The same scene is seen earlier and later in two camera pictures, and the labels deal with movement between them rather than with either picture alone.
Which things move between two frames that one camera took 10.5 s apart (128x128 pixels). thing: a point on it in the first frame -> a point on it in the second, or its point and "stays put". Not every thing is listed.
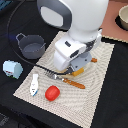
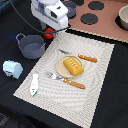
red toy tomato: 52,93 -> 49,35
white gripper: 71,54 -> 51,12
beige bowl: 123,16 stays put
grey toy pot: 31,46 stays put
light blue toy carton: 12,69 stays put
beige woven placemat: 64,93 stays put
